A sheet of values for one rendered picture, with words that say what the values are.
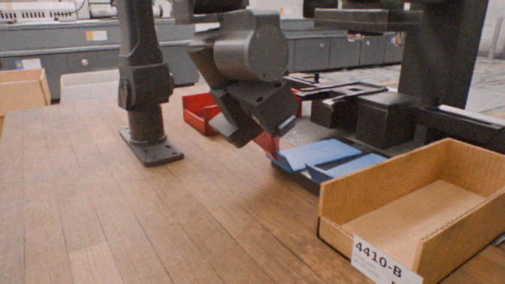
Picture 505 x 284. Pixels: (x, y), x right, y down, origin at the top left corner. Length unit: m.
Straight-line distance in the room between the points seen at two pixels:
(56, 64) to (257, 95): 4.67
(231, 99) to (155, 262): 0.20
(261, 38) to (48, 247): 0.32
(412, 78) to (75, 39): 4.45
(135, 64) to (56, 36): 4.37
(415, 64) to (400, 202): 0.49
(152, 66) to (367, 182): 0.38
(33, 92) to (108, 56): 2.45
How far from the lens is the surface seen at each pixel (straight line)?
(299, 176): 0.51
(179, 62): 5.21
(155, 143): 0.65
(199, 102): 0.80
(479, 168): 0.55
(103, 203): 0.50
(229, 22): 0.37
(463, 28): 0.87
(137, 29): 0.59
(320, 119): 0.76
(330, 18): 0.72
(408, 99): 0.69
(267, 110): 0.35
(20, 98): 2.67
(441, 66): 0.88
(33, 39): 4.96
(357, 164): 0.53
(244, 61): 0.34
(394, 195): 0.49
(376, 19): 0.65
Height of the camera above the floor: 1.14
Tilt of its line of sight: 22 degrees down
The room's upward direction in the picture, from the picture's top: straight up
